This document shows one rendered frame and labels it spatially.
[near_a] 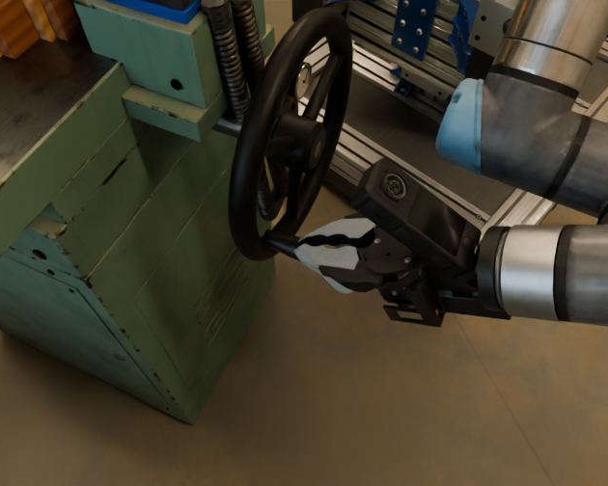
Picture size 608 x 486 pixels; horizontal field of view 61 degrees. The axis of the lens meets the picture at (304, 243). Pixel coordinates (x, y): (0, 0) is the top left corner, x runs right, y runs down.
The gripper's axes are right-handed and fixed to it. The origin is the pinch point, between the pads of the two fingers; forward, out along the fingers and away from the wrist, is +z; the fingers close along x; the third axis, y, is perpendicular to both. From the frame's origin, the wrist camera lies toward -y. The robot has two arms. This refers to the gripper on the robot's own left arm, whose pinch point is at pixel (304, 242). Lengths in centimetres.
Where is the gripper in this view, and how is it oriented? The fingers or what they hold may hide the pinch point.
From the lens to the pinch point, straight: 53.7
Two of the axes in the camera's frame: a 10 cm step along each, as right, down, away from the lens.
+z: -7.9, -0.4, 6.1
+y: 4.5, 6.4, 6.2
